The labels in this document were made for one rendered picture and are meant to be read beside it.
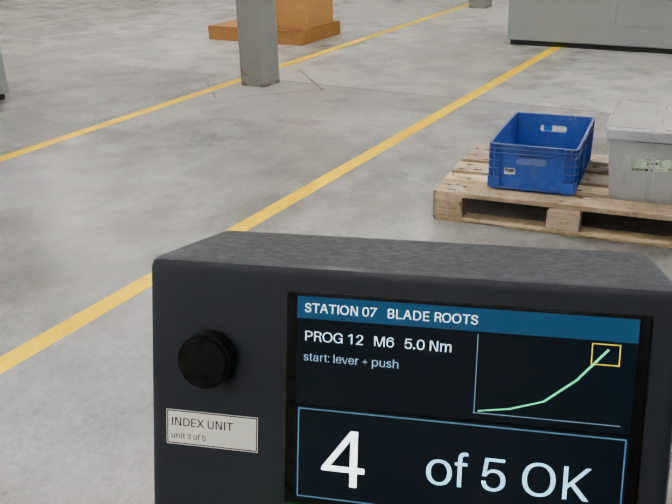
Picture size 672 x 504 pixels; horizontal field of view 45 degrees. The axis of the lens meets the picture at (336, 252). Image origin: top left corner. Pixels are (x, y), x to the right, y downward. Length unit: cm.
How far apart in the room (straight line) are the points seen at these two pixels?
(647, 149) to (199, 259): 335
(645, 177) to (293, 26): 560
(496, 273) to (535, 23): 797
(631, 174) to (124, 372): 227
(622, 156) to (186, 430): 337
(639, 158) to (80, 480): 257
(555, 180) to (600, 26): 452
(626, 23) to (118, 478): 671
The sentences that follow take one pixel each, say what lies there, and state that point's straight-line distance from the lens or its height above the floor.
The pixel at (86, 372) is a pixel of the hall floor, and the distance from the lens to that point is 282.
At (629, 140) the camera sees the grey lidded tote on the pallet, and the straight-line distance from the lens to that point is 368.
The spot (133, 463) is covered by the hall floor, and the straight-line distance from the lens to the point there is 237.
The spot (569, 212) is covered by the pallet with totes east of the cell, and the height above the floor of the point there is 11.
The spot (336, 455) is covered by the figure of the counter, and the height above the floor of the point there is 116.
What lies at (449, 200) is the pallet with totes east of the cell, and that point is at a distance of 380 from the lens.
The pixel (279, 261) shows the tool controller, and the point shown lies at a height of 125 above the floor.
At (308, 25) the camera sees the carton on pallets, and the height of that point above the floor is 18.
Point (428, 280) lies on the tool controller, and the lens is 39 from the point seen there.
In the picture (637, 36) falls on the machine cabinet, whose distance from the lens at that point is 813.
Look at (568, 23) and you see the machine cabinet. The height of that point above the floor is 23.
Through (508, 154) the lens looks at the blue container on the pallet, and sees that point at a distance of 378.
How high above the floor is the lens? 142
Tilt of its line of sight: 24 degrees down
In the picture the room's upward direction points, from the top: 2 degrees counter-clockwise
